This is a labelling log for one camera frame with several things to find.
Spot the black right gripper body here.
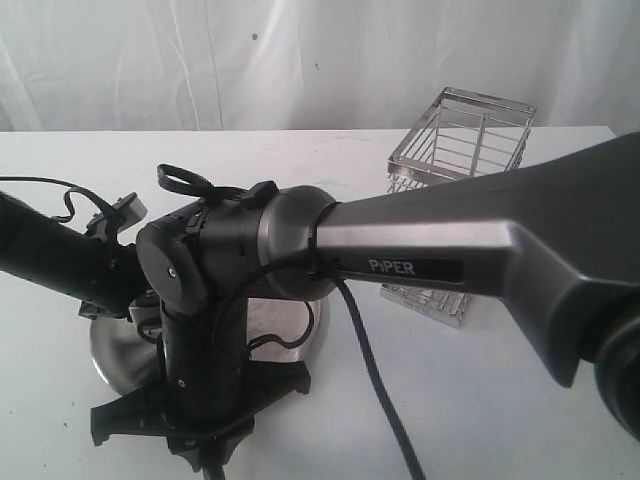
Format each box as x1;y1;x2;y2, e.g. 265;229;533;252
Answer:
90;361;311;446

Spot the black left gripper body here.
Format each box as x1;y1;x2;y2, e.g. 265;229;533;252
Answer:
74;242;149;318

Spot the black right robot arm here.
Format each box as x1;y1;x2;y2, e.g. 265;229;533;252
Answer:
91;134;639;479

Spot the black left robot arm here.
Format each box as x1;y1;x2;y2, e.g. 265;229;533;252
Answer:
1;193;149;317

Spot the round stainless steel plate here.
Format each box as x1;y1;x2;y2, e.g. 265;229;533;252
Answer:
90;298;327;395

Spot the white backdrop curtain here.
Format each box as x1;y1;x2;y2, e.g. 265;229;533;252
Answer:
1;1;639;134

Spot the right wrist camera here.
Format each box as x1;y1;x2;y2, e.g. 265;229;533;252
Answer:
129;290;161;341

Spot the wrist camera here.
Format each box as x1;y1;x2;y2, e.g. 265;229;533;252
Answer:
129;290;161;341
85;192;147;243

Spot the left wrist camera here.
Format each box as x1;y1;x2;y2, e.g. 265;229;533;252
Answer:
85;192;147;243

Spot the wire metal utensil holder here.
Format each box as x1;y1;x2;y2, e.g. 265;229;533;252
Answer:
379;86;538;330

